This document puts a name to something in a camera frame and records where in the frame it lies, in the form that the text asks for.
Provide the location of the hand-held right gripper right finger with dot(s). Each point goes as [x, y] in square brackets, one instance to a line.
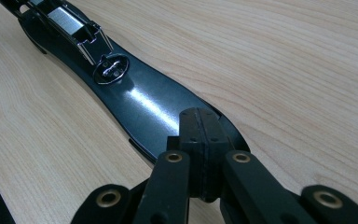
[214, 137]

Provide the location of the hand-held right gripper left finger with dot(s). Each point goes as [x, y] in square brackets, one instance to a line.
[186, 137]

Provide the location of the black long-reach stapler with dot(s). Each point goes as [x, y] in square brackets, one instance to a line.
[143, 102]

